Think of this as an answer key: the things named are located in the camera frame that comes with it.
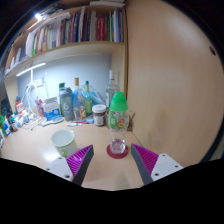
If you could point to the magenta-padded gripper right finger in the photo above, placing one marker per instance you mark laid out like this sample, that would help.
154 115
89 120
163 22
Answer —
151 161

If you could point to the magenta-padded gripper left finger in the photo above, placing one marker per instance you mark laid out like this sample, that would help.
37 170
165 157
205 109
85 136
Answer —
75 161

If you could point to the clear bottle with green cap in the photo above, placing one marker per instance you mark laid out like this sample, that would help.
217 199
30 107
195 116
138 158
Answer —
118 113

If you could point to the flat round red coaster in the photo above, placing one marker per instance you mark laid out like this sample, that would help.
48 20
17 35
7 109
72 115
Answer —
117 155

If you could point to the brown jar with white lid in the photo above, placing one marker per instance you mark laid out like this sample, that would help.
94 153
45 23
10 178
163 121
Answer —
99 116

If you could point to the grey tumbler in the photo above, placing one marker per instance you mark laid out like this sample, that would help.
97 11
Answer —
66 106

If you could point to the blue and white box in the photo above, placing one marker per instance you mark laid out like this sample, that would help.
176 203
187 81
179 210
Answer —
52 108

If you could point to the clear bottle with yellow cap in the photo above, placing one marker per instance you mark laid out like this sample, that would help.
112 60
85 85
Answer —
77 100

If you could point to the pink packet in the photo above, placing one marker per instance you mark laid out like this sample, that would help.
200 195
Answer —
40 107

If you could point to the white bottle with blue label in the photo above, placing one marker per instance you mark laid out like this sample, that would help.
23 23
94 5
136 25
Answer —
22 119

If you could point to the brown bottle with red label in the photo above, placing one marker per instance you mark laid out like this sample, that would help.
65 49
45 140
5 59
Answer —
14 126

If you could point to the blue and white bottle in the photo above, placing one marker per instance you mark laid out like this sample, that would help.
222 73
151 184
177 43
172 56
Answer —
6 128

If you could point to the red and white can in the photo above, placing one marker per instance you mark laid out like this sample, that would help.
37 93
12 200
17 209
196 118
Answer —
19 106

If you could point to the tall clear glass bottle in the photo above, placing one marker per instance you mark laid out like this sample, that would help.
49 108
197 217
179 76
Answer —
111 88

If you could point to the green container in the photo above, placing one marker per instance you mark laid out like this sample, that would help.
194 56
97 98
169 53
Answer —
2 122

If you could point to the white LED light bar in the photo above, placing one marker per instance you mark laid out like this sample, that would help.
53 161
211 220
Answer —
31 68

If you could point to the wooden shelf unit with books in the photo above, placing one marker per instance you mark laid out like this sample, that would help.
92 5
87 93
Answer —
83 26

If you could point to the white wall power strip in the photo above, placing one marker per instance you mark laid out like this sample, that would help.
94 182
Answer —
38 82

